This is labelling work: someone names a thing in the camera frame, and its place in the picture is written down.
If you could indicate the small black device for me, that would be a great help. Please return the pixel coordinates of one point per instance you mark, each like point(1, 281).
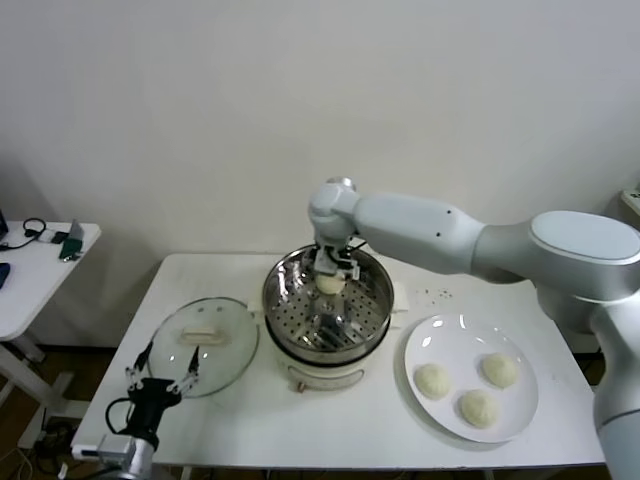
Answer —
point(60, 238)

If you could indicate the white round plate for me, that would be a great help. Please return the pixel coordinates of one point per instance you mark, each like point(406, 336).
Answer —
point(450, 340)

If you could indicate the white electric cooker pot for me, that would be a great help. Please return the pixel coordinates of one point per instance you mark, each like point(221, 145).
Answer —
point(325, 372)

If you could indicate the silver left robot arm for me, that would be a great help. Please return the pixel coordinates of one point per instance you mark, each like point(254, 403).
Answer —
point(142, 462)

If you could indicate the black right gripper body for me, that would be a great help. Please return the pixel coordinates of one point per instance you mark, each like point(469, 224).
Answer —
point(341, 257)

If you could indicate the green tool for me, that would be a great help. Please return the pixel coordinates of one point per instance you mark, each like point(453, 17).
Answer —
point(70, 247)

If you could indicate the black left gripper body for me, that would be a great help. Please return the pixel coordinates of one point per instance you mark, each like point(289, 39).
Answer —
point(147, 400)

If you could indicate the white side table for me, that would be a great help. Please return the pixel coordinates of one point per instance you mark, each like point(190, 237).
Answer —
point(30, 300)

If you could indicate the steel steamer basket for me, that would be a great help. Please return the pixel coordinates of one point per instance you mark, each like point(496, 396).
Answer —
point(285, 287)

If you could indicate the white steamed baozi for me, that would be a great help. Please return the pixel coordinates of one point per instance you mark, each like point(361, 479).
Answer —
point(433, 382)
point(499, 370)
point(479, 408)
point(330, 286)

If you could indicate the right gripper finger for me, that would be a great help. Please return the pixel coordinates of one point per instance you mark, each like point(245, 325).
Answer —
point(320, 266)
point(353, 271)

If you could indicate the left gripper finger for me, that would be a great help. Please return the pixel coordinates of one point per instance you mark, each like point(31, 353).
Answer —
point(194, 365)
point(141, 357)

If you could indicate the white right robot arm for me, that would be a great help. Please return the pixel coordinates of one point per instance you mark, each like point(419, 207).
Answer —
point(425, 225)

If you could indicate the blue flat object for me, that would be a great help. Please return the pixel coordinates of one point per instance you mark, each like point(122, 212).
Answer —
point(4, 275)

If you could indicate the white cabinet edge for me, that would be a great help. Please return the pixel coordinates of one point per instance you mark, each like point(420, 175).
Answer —
point(632, 200)

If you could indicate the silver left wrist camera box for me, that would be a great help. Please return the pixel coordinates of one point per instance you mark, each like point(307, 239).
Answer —
point(115, 446)

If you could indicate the dark laptop edge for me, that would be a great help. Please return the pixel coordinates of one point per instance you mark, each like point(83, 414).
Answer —
point(3, 222)

